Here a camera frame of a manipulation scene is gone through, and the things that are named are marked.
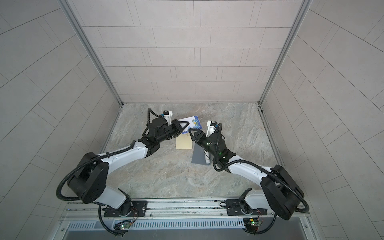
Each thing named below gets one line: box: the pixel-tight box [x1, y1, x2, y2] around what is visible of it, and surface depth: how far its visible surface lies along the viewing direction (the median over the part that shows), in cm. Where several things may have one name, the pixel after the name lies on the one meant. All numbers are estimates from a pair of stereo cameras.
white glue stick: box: [204, 150, 210, 164], surface depth 88 cm
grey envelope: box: [191, 142, 211, 166], surface depth 91 cm
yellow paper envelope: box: [175, 132, 193, 149], surface depth 95 cm
